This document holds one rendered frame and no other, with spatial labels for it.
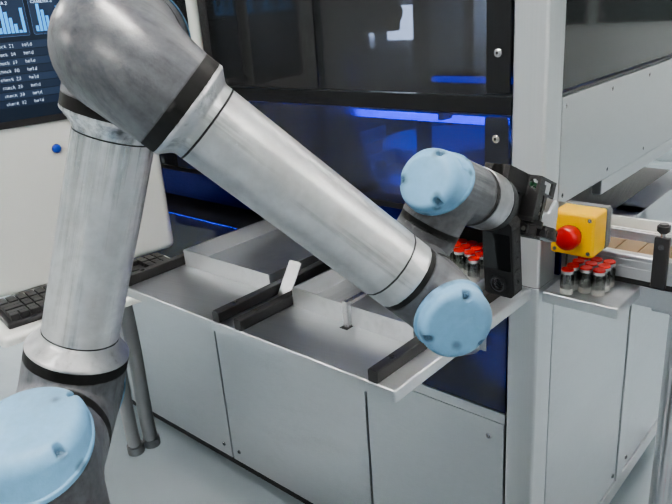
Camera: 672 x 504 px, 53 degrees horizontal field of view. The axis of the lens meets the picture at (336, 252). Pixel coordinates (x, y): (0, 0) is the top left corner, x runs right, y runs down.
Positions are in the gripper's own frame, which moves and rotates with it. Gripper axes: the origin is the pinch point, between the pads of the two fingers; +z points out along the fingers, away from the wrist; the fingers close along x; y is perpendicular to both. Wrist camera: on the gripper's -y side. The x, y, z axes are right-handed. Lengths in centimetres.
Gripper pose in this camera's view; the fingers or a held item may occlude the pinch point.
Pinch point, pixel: (545, 238)
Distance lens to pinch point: 106.3
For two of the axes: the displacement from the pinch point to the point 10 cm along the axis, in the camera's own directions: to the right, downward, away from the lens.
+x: -7.5, -1.8, 6.4
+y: 2.1, -9.8, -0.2
